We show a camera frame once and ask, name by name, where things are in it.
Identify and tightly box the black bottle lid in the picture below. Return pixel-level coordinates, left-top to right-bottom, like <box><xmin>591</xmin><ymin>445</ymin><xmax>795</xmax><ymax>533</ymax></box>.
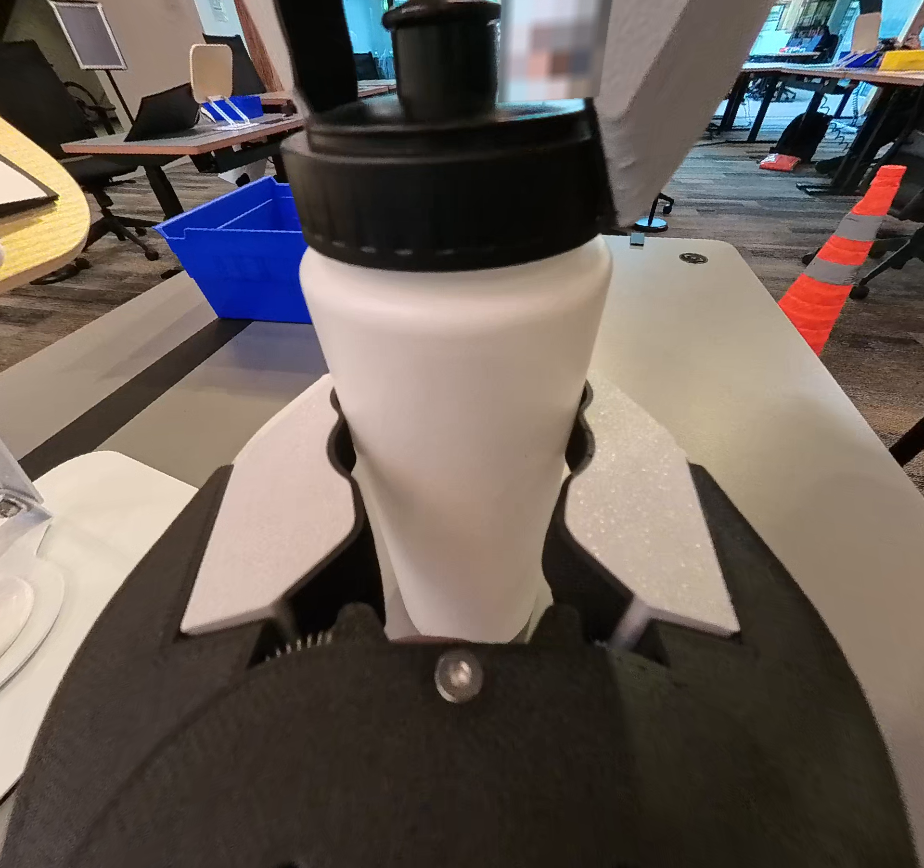
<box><xmin>279</xmin><ymin>0</ymin><xmax>619</xmax><ymax>272</ymax></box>

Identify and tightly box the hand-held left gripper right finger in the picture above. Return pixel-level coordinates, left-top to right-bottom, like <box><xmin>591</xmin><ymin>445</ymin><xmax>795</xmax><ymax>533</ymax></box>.
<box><xmin>540</xmin><ymin>371</ymin><xmax>742</xmax><ymax>651</ymax></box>

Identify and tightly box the black backpack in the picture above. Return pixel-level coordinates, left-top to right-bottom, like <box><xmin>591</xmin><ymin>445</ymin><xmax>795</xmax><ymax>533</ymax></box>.
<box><xmin>774</xmin><ymin>111</ymin><xmax>834</xmax><ymax>163</ymax></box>

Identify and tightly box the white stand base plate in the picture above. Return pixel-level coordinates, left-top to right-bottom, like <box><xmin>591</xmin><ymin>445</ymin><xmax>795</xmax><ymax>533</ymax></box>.
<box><xmin>0</xmin><ymin>449</ymin><xmax>199</xmax><ymax>800</ymax></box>

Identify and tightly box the black floor stand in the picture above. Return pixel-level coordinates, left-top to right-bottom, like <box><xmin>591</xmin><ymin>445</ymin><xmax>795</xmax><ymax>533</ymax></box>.
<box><xmin>634</xmin><ymin>193</ymin><xmax>676</xmax><ymax>235</ymax></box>

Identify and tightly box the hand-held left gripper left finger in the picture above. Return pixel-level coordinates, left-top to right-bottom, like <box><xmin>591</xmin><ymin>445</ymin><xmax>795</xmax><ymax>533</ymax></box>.
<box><xmin>179</xmin><ymin>377</ymin><xmax>385</xmax><ymax>644</ymax></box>

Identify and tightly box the grey framed floor sign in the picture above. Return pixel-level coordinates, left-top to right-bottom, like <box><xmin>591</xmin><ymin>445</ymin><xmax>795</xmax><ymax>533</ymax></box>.
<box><xmin>47</xmin><ymin>0</ymin><xmax>129</xmax><ymax>71</ymax></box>

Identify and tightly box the blue plastic bin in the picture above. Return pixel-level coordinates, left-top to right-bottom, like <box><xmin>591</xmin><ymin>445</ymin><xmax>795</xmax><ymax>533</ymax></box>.
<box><xmin>205</xmin><ymin>94</ymin><xmax>264</xmax><ymax>123</ymax></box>
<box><xmin>153</xmin><ymin>176</ymin><xmax>313</xmax><ymax>325</ymax></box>

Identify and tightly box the metal stand bracket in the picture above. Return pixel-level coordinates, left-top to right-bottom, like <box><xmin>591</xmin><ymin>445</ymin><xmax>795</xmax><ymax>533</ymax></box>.
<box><xmin>0</xmin><ymin>438</ymin><xmax>55</xmax><ymax>573</ymax></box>

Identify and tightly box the beige board on clear stand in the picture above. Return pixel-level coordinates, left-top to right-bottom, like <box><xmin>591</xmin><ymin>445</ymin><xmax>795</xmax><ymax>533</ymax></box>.
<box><xmin>189</xmin><ymin>43</ymin><xmax>255</xmax><ymax>127</ymax></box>

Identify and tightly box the brown desk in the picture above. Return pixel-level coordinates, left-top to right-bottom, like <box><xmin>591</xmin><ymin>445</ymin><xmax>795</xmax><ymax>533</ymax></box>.
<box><xmin>61</xmin><ymin>113</ymin><xmax>308</xmax><ymax>222</ymax></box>
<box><xmin>711</xmin><ymin>63</ymin><xmax>924</xmax><ymax>197</ymax></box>

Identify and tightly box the orange traffic cone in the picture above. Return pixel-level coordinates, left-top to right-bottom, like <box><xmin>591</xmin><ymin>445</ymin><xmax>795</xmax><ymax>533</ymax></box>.
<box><xmin>777</xmin><ymin>165</ymin><xmax>908</xmax><ymax>358</ymax></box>

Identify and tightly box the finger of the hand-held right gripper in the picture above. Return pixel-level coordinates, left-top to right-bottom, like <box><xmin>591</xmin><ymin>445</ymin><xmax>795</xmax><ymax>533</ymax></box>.
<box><xmin>217</xmin><ymin>0</ymin><xmax>359</xmax><ymax>118</ymax></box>
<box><xmin>595</xmin><ymin>0</ymin><xmax>811</xmax><ymax>231</ymax></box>

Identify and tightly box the white instruction sheet holder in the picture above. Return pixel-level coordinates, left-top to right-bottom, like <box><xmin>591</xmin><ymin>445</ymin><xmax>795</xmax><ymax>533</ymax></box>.
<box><xmin>0</xmin><ymin>155</ymin><xmax>60</xmax><ymax>219</ymax></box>

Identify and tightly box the white plastic bottle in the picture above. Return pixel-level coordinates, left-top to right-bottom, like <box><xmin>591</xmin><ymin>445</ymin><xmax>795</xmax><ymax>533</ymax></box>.
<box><xmin>298</xmin><ymin>236</ymin><xmax>615</xmax><ymax>641</ymax></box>

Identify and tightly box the black tape strip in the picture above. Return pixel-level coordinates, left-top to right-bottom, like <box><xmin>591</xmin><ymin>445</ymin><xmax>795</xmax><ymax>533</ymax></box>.
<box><xmin>14</xmin><ymin>318</ymin><xmax>254</xmax><ymax>485</ymax></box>

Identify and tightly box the black laptop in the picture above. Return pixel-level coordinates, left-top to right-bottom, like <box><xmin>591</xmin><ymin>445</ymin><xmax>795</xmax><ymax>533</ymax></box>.
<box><xmin>124</xmin><ymin>82</ymin><xmax>203</xmax><ymax>143</ymax></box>

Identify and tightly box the black tripod leg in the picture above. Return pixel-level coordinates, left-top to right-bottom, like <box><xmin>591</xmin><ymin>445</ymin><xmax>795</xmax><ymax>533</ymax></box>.
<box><xmin>889</xmin><ymin>420</ymin><xmax>924</xmax><ymax>468</ymax></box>

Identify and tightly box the clear round stand foot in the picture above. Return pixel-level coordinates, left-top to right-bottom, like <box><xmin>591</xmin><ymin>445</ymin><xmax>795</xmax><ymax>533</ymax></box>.
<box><xmin>0</xmin><ymin>568</ymin><xmax>67</xmax><ymax>688</ymax></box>

